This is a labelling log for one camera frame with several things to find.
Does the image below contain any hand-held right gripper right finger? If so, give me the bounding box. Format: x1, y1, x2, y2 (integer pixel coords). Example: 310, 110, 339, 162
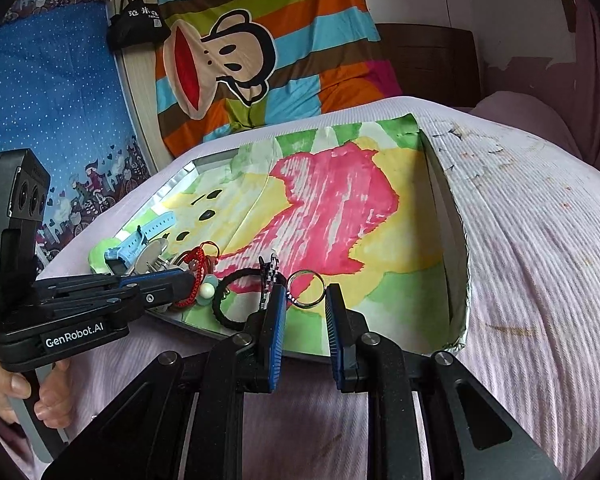
324, 282, 563, 480

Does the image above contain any blue wristwatch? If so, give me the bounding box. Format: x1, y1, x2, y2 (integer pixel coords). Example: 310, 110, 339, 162
103, 210, 177, 276

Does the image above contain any person's left hand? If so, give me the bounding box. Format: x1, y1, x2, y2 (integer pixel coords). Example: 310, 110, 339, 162
0, 357, 74, 424

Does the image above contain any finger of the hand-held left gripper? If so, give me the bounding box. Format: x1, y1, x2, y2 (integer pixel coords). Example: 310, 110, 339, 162
36, 274, 197, 332
32, 266, 187, 300

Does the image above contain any colourful painted paper lining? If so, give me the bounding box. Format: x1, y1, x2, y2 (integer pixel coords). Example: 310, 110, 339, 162
89, 113, 454, 356

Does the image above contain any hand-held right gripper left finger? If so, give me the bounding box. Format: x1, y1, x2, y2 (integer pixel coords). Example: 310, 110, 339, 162
67, 282, 288, 480

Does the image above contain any pink pillow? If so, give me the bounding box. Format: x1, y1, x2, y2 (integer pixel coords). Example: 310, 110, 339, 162
467, 91, 584, 162

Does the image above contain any pink curtain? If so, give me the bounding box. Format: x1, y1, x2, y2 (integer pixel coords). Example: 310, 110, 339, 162
564, 0, 600, 188

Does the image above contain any silver ring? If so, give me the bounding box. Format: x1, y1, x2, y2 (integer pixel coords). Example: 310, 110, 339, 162
285, 269, 326, 307

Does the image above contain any striped monkey print blanket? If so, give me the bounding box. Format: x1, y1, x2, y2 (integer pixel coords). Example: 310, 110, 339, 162
154, 0, 399, 159

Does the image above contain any black hanging bag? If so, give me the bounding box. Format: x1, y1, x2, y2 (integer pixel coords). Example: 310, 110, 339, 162
105, 0, 172, 54

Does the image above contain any brown beaded hair tie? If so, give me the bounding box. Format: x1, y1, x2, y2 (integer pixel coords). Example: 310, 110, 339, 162
195, 273, 221, 307

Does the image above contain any black hair tie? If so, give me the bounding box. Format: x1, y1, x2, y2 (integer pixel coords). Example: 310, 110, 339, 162
210, 267, 269, 332

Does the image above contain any red cord bracelet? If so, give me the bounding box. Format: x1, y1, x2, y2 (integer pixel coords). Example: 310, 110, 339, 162
172, 241, 221, 309

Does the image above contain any metal chain bracelet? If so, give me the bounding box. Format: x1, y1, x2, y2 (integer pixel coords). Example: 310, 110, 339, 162
258, 255, 282, 311

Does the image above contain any dark wooden headboard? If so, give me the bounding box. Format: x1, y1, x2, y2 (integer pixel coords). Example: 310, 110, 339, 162
374, 22, 481, 109

